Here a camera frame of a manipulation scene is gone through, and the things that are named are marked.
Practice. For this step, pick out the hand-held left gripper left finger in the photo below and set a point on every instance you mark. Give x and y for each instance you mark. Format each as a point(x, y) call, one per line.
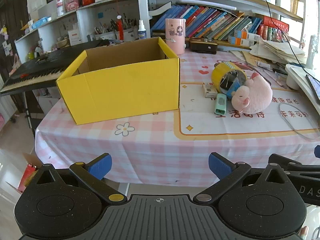
point(102, 166)

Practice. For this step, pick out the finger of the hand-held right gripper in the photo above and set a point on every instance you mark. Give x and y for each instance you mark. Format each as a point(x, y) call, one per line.
point(317, 152)
point(300, 167)

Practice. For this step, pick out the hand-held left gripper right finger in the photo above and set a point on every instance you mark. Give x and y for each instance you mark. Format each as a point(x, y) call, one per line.
point(218, 166)

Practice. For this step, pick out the green stapler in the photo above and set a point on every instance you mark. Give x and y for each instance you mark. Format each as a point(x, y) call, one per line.
point(220, 105)

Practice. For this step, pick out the yellow cardboard box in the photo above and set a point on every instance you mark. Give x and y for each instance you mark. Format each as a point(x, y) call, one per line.
point(120, 92)

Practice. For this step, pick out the small white box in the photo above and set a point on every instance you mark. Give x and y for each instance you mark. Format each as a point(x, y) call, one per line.
point(208, 90)

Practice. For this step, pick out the pink plush pig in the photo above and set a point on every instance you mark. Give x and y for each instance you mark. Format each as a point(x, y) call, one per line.
point(257, 95)

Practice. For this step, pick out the black binder clip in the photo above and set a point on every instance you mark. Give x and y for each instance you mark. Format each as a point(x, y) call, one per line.
point(228, 78)

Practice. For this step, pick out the yellow tape roll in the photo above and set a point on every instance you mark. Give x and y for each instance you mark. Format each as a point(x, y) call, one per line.
point(217, 73)

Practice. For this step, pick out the pink checked desktop cloth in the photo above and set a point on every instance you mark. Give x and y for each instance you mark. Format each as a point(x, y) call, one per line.
point(150, 150)

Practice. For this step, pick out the dark smartphone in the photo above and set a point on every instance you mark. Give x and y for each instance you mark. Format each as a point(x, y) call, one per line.
point(315, 83)

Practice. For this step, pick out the white desk riser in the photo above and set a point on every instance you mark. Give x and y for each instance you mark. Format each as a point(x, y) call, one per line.
point(297, 75)

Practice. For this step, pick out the black keyboard stand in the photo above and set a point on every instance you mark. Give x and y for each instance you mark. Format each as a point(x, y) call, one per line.
point(26, 105)

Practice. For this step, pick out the stack of papers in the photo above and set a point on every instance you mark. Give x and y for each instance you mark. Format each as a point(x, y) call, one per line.
point(275, 50)

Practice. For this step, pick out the black electronic keyboard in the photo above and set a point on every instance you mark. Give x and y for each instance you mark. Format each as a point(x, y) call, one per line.
point(37, 70)

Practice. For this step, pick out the dark brown box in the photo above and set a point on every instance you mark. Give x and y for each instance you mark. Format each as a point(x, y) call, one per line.
point(202, 47)

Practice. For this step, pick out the orange and white carton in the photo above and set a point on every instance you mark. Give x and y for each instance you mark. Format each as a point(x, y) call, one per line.
point(237, 42)
point(247, 35)

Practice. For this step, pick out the small white carton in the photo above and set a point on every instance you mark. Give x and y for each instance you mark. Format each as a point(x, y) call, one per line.
point(75, 37)

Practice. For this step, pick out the pink cylindrical container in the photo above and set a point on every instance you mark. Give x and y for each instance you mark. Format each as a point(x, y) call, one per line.
point(175, 40)

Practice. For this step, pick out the pen holder with pens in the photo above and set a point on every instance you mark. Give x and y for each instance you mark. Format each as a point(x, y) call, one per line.
point(125, 33)

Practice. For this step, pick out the red book set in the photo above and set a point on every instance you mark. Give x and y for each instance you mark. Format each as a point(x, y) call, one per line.
point(275, 23)

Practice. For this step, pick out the white spray bottle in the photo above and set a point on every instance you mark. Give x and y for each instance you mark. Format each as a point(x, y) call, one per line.
point(142, 32)

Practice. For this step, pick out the red bottle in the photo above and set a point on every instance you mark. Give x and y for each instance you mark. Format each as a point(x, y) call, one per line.
point(120, 27)

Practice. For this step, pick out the row of colourful books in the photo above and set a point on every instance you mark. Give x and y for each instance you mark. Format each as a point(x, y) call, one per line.
point(212, 22)

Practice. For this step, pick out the white bookshelf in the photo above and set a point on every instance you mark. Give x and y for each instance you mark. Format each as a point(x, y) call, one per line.
point(82, 20)

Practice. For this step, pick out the blue tissue packet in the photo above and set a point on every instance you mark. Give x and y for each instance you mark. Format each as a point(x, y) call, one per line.
point(41, 23)

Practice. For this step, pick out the pink box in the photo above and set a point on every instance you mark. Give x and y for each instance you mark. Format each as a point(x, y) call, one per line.
point(73, 5)

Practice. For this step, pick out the white lotion bottle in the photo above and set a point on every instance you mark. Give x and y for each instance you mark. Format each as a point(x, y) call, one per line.
point(60, 5)

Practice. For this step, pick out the dark wooden door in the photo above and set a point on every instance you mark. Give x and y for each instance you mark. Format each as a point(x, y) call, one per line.
point(12, 10)

